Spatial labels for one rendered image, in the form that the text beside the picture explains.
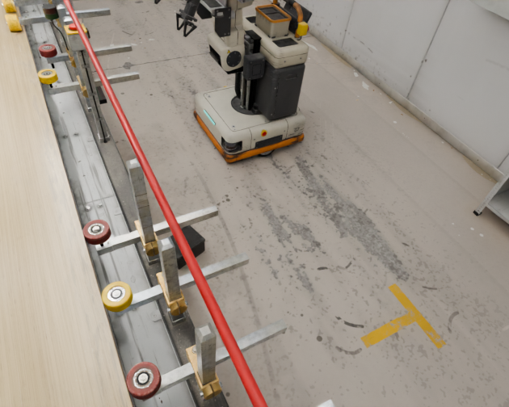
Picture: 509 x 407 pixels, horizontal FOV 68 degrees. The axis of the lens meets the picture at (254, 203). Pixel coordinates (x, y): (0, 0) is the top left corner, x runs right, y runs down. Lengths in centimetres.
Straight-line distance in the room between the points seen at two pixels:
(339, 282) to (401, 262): 43
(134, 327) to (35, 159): 71
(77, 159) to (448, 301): 212
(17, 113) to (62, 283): 88
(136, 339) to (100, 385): 36
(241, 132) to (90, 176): 114
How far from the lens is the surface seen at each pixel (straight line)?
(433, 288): 250
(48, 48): 232
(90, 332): 113
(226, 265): 124
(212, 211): 141
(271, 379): 200
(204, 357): 92
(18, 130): 178
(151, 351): 137
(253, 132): 268
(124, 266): 155
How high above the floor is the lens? 189
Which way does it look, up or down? 48 degrees down
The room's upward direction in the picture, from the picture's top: 7 degrees clockwise
